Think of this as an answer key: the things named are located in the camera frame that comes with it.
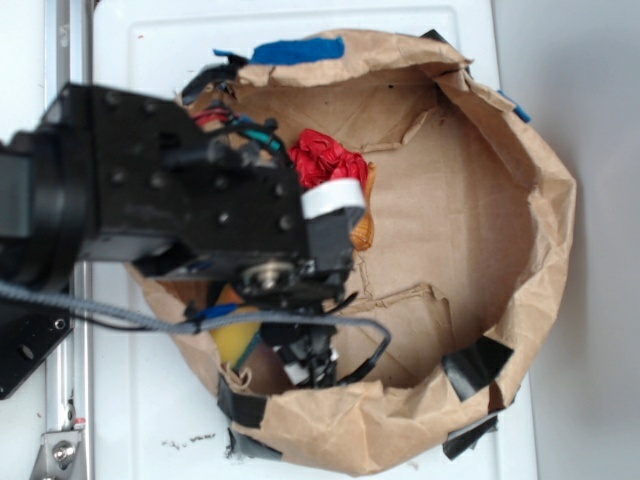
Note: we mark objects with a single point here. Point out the black gripper finger with white pad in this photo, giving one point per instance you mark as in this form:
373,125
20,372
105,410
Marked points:
331,212
305,351

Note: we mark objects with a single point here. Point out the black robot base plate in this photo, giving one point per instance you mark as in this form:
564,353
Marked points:
30,332

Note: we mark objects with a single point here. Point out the black tape piece bottom-right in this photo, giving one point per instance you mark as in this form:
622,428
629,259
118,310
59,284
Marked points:
471,369

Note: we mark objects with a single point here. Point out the yellow green sponge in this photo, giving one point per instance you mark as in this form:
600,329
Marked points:
235,342

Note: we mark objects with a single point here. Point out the blue tape piece right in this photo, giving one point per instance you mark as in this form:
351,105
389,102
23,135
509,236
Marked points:
517,108

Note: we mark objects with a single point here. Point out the brown paper bag bin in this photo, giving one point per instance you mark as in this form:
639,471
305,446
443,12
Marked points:
474,217

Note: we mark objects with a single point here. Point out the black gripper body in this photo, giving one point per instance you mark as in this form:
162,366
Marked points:
234,202

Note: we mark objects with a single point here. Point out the white plastic tray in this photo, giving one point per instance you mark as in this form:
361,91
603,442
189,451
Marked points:
153,419

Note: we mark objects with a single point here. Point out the black tape piece top-left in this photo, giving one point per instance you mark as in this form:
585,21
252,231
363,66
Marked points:
216,74

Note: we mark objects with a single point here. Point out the orange conch seashell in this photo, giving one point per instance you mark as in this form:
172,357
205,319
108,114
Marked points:
363,234

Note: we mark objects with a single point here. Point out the metal corner bracket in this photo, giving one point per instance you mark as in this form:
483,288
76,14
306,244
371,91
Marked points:
61,456

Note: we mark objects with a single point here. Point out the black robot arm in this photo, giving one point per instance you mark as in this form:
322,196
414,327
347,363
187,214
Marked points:
112,176

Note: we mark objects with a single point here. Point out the black tape piece bottom-left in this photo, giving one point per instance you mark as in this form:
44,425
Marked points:
243,409

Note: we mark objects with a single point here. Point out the blue tape strip top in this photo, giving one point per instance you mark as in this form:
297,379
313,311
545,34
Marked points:
293,52

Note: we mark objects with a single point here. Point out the red crumpled paper ball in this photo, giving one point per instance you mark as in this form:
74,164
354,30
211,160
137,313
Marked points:
318,158

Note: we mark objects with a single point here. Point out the aluminium extrusion rail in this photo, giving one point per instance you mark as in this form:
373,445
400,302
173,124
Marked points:
69,406

